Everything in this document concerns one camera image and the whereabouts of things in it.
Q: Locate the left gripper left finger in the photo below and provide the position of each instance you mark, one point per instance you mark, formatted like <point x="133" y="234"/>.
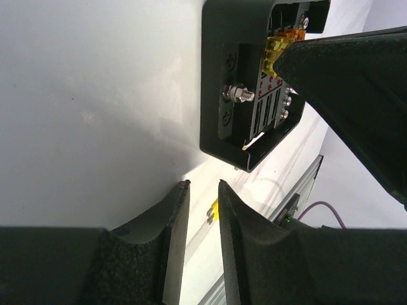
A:
<point x="140" y="262"/>

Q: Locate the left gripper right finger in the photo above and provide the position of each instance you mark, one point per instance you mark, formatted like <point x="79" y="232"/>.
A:
<point x="267" y="264"/>

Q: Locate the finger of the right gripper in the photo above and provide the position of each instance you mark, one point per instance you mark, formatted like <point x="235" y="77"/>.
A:
<point x="357" y="84"/>

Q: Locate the yellow blade fuse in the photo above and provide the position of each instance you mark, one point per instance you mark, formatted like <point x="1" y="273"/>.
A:
<point x="275" y="46"/>
<point x="213" y="212"/>

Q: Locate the black fuse box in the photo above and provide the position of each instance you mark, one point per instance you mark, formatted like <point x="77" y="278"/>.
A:
<point x="244" y="112"/>

